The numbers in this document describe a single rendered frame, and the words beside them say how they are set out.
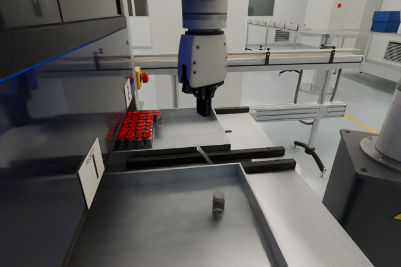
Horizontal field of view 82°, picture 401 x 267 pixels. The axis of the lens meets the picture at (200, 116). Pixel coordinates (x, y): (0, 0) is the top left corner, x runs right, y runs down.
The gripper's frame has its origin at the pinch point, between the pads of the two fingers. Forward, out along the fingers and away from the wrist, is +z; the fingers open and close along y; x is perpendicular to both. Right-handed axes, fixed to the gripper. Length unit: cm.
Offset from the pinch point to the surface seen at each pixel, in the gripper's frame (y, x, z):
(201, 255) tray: 15.4, 17.9, 15.3
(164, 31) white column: -79, -146, -3
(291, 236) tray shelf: 1.6, 24.7, 15.5
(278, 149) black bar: -17.3, 9.5, 13.5
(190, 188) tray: 7.7, 4.9, 15.3
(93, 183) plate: 25.7, 6.8, 2.9
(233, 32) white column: -131, -115, -2
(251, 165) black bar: -6.5, 9.4, 13.5
